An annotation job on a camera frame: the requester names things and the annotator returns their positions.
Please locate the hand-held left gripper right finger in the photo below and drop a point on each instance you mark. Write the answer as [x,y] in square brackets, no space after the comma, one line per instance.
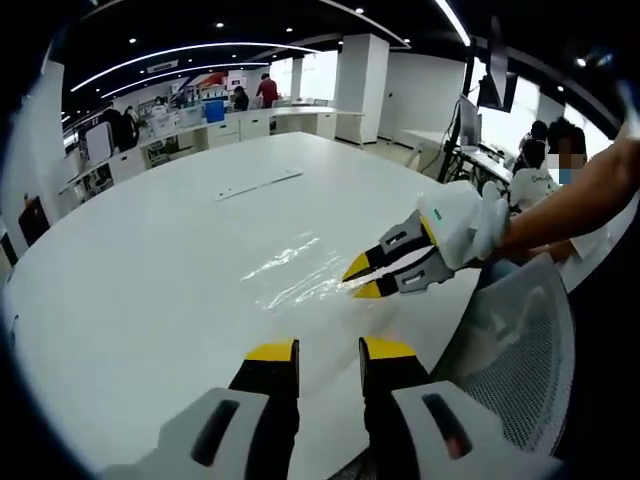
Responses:
[430,425]

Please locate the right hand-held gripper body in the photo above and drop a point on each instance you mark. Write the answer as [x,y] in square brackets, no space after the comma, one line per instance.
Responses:
[457,225]

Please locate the desk monitor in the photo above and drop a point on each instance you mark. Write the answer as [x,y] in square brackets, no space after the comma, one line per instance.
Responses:
[470,120]

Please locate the hanging black screen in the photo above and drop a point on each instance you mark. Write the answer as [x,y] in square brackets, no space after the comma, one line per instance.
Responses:
[497,75]

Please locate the person's right hand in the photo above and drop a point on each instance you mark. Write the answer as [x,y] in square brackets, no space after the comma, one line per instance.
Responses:
[497,220]

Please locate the long white office desk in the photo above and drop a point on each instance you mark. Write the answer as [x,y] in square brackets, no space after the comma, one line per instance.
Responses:
[250,125]

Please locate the white mesh office chair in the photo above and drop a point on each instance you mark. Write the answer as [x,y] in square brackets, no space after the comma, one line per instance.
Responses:
[525,365]

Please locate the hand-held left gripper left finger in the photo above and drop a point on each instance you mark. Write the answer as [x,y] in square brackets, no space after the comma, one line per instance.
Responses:
[220,430]

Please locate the black chair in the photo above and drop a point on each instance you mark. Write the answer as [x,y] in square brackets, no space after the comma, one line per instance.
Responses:
[34,220]

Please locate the clear plastic food packaging bag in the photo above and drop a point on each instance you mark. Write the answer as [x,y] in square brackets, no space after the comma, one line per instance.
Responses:
[300,275]

